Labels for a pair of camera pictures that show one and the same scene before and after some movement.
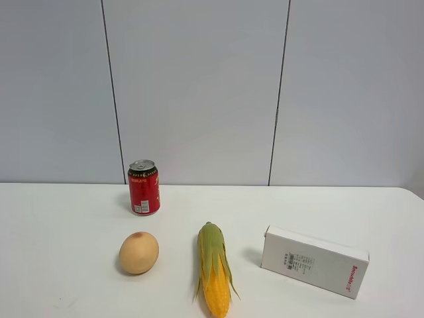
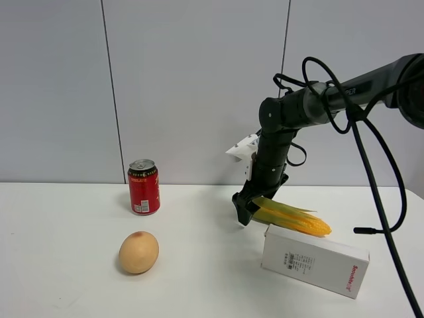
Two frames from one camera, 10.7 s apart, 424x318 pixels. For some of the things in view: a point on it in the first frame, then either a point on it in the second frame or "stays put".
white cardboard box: (330, 267) stays put
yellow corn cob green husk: (215, 279) → (290, 218)
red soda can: (144, 187) stays put
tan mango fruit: (138, 252) stays put
